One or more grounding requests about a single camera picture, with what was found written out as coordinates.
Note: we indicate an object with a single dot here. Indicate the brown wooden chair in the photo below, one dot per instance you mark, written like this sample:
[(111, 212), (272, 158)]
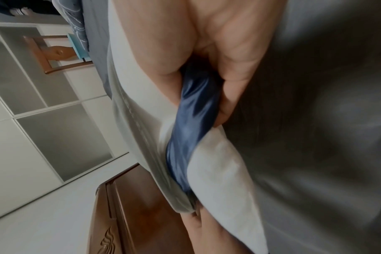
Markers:
[(52, 53)]

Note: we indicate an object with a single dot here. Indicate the carved brown wooden headboard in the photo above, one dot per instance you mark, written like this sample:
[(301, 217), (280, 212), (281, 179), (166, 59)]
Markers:
[(137, 210)]

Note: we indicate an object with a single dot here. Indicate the white pillow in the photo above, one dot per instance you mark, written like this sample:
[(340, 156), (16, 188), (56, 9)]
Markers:
[(221, 173)]

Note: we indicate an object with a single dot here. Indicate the white wardrobe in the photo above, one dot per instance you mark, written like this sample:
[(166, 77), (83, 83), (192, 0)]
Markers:
[(36, 111)]

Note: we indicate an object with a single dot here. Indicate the blue plastic basin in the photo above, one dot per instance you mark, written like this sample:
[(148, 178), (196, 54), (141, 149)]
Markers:
[(77, 46)]

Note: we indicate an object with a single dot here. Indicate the navy patterned quilt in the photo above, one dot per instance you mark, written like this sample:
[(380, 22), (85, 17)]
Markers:
[(74, 17)]

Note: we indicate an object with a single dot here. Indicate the grey pillowcase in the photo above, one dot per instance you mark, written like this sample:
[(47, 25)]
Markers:
[(303, 124)]

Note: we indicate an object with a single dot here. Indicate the person's left hand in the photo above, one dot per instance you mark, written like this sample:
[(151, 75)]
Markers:
[(209, 238)]

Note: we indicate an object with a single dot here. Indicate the person's right hand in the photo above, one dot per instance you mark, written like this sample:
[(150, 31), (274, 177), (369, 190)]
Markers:
[(234, 37)]

